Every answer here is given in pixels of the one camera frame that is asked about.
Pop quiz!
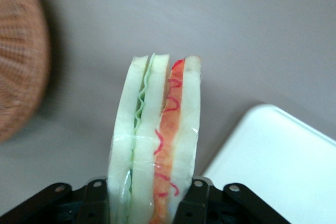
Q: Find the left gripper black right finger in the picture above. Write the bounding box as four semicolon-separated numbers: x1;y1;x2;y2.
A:
173;178;289;224

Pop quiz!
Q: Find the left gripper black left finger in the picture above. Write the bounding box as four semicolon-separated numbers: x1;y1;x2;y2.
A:
0;178;111;224

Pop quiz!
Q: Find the triangle sandwich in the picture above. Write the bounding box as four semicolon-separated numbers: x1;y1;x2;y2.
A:
107;53;203;224

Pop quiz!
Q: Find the cream plastic tray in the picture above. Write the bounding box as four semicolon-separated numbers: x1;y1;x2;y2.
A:
203;104;336;224

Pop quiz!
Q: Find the brown wicker basket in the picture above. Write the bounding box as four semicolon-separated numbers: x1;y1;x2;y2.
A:
0;0;52;143

